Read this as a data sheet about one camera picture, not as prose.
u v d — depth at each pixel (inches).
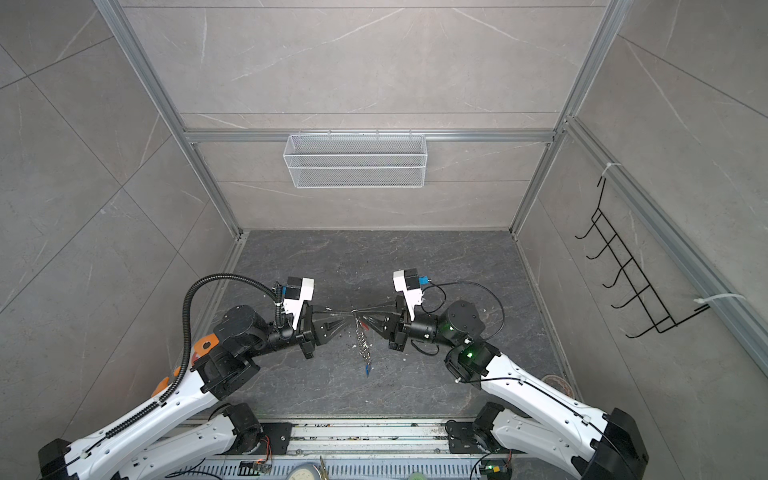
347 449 28.7
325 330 21.3
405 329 20.2
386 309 21.8
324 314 21.4
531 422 22.2
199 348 31.4
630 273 26.6
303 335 19.6
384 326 21.8
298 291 19.3
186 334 18.5
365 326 22.2
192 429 22.8
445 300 23.5
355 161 39.7
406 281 20.4
